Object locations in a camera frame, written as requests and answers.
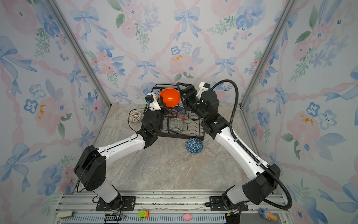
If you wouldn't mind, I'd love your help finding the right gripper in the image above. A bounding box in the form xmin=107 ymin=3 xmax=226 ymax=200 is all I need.
xmin=178 ymin=83 xmax=208 ymax=125

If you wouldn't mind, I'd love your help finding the orange plastic bowl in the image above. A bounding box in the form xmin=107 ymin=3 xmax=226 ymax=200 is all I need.
xmin=159 ymin=88 xmax=180 ymax=108

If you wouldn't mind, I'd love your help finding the blue floral bowl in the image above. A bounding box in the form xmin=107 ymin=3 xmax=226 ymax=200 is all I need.
xmin=171 ymin=105 xmax=186 ymax=115

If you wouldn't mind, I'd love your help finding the black wire dish rack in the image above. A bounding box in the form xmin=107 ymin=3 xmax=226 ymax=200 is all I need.
xmin=141 ymin=83 xmax=205 ymax=141

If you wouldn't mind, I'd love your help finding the green patterned bowl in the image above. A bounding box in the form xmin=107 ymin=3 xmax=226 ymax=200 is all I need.
xmin=169 ymin=118 xmax=184 ymax=133

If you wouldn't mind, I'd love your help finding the dark blue patterned bowl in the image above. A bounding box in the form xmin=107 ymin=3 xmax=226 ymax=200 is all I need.
xmin=185 ymin=138 xmax=204 ymax=154

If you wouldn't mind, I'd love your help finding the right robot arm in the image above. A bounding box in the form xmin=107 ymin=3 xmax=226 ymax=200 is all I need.
xmin=177 ymin=83 xmax=285 ymax=210

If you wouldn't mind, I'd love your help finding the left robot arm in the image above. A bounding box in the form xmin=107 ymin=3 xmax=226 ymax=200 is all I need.
xmin=74 ymin=103 xmax=167 ymax=204

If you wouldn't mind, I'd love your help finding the white lattice bowl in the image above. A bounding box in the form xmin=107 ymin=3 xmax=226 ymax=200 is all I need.
xmin=127 ymin=110 xmax=142 ymax=123

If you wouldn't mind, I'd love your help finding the green orange small toy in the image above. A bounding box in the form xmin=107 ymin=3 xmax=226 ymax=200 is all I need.
xmin=139 ymin=211 xmax=150 ymax=218

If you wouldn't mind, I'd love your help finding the pink round toy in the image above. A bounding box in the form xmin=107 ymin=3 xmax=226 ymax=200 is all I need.
xmin=182 ymin=213 xmax=193 ymax=221

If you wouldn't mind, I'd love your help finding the ice cream cone toy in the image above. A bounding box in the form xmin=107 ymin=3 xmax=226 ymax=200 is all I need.
xmin=259 ymin=208 xmax=277 ymax=221

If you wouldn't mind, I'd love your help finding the beige small block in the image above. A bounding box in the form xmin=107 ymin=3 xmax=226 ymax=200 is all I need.
xmin=56 ymin=211 xmax=74 ymax=219

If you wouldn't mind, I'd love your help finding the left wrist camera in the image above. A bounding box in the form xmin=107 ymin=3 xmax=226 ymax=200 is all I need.
xmin=145 ymin=92 xmax=161 ymax=111

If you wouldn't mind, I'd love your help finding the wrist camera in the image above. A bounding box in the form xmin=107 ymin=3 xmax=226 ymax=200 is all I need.
xmin=145 ymin=92 xmax=161 ymax=111
xmin=196 ymin=82 xmax=210 ymax=99

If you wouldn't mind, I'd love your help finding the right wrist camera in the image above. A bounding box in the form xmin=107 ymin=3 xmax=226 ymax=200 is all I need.
xmin=196 ymin=82 xmax=210 ymax=99

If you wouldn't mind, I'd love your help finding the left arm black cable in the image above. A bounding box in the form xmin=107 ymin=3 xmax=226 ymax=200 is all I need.
xmin=128 ymin=108 xmax=146 ymax=135

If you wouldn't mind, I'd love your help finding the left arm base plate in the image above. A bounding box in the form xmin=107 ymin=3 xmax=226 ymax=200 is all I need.
xmin=96 ymin=196 xmax=137 ymax=212

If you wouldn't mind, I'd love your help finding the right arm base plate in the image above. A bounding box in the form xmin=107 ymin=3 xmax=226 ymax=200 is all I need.
xmin=205 ymin=196 xmax=249 ymax=212

